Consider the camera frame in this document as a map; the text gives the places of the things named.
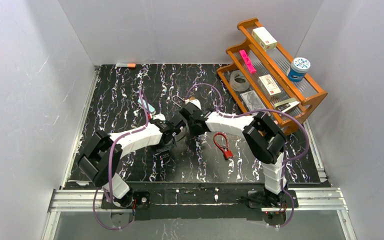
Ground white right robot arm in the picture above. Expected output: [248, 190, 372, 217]
[179, 102, 286, 206]

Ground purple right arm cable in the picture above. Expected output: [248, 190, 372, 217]
[185, 82, 311, 229]

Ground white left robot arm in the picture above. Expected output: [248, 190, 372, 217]
[75, 114, 186, 208]

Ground brass padlock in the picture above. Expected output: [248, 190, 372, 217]
[171, 95, 196, 108]

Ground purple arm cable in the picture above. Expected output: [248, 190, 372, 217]
[92, 88, 153, 231]
[185, 82, 311, 229]

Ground red cable padlock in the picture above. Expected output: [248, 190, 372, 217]
[213, 132, 234, 161]

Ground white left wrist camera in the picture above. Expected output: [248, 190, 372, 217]
[152, 113, 166, 121]

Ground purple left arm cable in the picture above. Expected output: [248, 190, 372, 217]
[92, 88, 153, 231]

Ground white red staple box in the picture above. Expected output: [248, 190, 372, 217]
[258, 74, 282, 100]

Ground white box top shelf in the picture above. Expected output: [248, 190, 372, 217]
[251, 27, 278, 52]

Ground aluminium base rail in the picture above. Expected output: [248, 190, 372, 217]
[41, 187, 357, 240]

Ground blue white round jar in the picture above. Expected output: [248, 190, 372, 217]
[286, 57, 311, 82]

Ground pink highlighter marker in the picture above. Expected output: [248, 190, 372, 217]
[239, 49, 257, 74]

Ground silver red-lock keys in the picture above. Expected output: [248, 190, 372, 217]
[219, 145, 229, 152]

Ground packaged blister card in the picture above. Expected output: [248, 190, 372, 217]
[240, 90, 266, 112]

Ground black cable padlock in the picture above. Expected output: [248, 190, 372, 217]
[158, 150, 171, 162]

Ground orange grey marker pen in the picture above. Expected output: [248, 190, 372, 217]
[115, 63, 137, 68]

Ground teal white eraser block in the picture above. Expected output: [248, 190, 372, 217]
[137, 98, 156, 115]

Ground orange wooden shelf rack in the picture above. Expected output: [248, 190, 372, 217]
[217, 18, 328, 123]

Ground clear tape roll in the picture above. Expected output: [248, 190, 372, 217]
[229, 70, 250, 92]

